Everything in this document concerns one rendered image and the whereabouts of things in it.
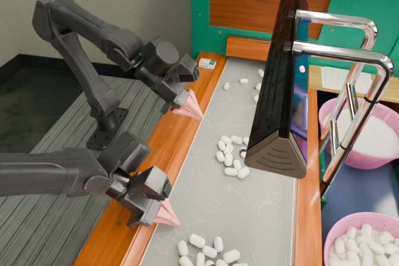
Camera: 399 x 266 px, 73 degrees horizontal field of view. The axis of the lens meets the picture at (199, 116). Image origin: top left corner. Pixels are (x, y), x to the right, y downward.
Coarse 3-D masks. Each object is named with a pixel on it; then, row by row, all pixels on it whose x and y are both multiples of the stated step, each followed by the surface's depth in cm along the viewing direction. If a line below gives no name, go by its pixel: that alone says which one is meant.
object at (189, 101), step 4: (188, 96) 68; (188, 100) 67; (192, 100) 69; (184, 104) 68; (188, 104) 68; (192, 104) 69; (172, 108) 70; (176, 108) 70; (180, 108) 71; (192, 108) 69; (196, 108) 70; (176, 112) 71; (180, 112) 71; (184, 112) 72; (188, 112) 72; (196, 112) 71; (200, 112) 71; (192, 116) 72; (196, 116) 72; (200, 116) 72
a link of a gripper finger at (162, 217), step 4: (160, 208) 56; (160, 212) 56; (164, 212) 57; (156, 216) 55; (160, 216) 55; (164, 216) 56; (168, 216) 57; (156, 220) 60; (160, 220) 60; (164, 220) 60; (168, 220) 58; (172, 220) 58; (168, 224) 60; (172, 224) 60; (176, 224) 60
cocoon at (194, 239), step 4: (192, 236) 58; (196, 236) 58; (192, 240) 58; (196, 240) 58; (200, 240) 57; (204, 240) 58; (192, 244) 58; (196, 244) 57; (200, 244) 57; (204, 244) 58
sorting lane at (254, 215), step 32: (256, 64) 113; (224, 96) 97; (224, 128) 85; (192, 160) 76; (192, 192) 68; (224, 192) 68; (256, 192) 68; (288, 192) 68; (160, 224) 62; (192, 224) 62; (224, 224) 62; (256, 224) 62; (288, 224) 62; (160, 256) 57; (192, 256) 57; (256, 256) 57; (288, 256) 57
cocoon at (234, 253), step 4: (228, 252) 56; (232, 252) 56; (236, 252) 56; (224, 256) 55; (228, 256) 55; (232, 256) 55; (236, 256) 55; (224, 260) 55; (228, 260) 55; (232, 260) 55
